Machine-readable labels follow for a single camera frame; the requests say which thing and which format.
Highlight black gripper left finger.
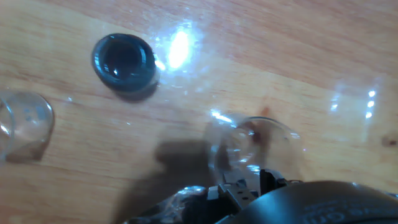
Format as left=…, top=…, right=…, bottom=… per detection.
left=207, top=169, right=259, bottom=215

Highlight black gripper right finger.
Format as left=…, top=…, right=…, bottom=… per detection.
left=259, top=169, right=302, bottom=195

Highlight clear tapered cup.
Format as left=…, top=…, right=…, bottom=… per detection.
left=203, top=113, right=304, bottom=187

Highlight varnished wooden board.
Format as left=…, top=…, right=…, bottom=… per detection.
left=0, top=0, right=398, bottom=224

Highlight amber glass bottle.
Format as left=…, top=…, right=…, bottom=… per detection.
left=91, top=32, right=160, bottom=102

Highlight clear graduated glass beaker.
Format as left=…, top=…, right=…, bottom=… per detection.
left=0, top=88, right=55, bottom=164

